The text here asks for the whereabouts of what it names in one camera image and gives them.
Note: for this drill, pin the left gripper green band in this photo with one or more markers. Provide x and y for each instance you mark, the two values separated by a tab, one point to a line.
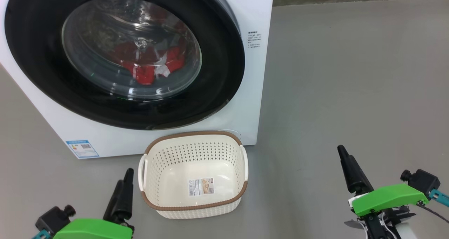
91	230

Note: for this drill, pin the cream perforated laundry basket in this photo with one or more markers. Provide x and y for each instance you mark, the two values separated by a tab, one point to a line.
165	168

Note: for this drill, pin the printed instruction label sticker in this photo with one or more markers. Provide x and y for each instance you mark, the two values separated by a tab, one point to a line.
201	186

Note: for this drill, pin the round white drain cover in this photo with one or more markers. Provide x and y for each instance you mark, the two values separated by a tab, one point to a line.
234	133

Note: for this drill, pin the teal left camera connector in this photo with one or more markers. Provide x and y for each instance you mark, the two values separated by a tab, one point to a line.
42	234

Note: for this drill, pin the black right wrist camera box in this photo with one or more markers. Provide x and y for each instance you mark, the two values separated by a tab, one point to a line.
422	181

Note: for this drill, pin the blue energy label sticker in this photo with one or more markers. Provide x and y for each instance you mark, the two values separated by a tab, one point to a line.
82	149

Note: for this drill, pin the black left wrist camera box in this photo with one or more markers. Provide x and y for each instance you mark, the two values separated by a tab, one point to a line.
52	219

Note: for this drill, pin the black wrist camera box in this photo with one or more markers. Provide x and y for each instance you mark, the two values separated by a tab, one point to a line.
52	219
422	181

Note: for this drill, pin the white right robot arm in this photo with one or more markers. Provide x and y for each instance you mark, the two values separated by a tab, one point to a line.
408	232

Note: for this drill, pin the black round glass washer door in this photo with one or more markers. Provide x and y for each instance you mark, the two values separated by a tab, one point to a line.
217	56

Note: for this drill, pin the teal right camera connector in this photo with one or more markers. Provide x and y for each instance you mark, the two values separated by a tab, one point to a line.
440	197

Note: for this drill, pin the small printed text sticker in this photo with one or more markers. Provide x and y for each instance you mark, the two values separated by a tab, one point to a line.
254	39

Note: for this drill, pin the teal camera connector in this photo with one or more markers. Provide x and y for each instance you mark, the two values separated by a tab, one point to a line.
42	234
440	197

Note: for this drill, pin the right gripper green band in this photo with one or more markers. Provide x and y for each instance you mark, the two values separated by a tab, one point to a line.
386	197

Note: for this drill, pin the white front-load washing machine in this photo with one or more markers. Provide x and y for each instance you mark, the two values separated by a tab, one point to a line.
252	102

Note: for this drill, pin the red and white garment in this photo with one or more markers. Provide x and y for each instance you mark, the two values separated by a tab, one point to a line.
143	74

